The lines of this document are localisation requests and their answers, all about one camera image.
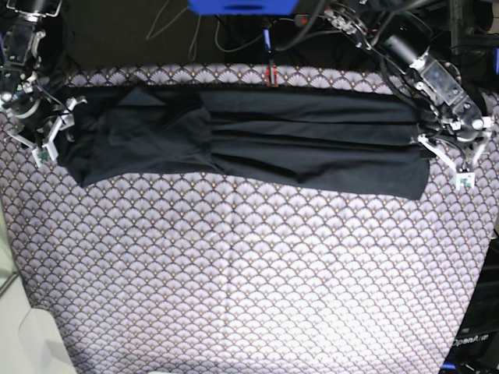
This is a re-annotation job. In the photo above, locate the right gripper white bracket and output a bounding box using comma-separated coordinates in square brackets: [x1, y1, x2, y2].
[2, 95, 87, 166]

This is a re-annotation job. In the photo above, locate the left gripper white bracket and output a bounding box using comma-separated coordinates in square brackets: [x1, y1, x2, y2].
[414, 128, 494, 191]

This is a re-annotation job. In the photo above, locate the dark navy T-shirt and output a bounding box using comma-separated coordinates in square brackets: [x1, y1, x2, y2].
[55, 86, 430, 199]

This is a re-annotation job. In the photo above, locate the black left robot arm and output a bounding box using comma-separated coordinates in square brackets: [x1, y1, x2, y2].
[323, 1, 494, 190]

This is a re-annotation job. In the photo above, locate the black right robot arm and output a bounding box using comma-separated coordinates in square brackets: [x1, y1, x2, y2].
[1, 1, 87, 166]

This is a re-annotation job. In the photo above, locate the black OpenArm base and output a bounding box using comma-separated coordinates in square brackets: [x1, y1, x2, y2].
[440, 232, 498, 373]

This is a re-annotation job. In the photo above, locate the white cabinet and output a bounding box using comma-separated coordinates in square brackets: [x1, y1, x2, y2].
[1, 216, 76, 373]

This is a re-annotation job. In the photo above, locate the fan-patterned table cloth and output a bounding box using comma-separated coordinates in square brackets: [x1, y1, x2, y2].
[0, 62, 499, 374]

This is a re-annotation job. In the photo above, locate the red table clamp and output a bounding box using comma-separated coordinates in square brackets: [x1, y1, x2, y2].
[265, 65, 279, 87]

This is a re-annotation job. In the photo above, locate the white cable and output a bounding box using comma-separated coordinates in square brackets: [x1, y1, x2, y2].
[146, 7, 270, 59]

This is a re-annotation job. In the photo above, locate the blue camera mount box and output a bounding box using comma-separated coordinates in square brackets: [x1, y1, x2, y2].
[188, 0, 299, 16]

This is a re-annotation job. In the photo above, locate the white power strip red switch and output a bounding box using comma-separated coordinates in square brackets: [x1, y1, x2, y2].
[293, 14, 310, 28]

